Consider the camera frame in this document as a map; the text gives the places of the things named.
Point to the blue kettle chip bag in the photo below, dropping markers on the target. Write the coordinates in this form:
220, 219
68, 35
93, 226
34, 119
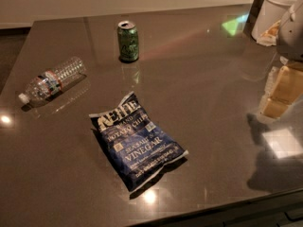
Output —
137, 147

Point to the white cylindrical robot base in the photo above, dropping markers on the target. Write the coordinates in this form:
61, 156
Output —
267, 15

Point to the clear plastic water bottle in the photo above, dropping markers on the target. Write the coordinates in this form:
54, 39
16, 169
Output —
53, 81

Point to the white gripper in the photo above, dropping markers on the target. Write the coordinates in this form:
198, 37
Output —
292, 35

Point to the green soda can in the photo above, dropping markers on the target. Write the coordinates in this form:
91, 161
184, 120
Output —
128, 41

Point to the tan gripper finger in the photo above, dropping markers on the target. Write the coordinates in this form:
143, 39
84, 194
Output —
272, 108

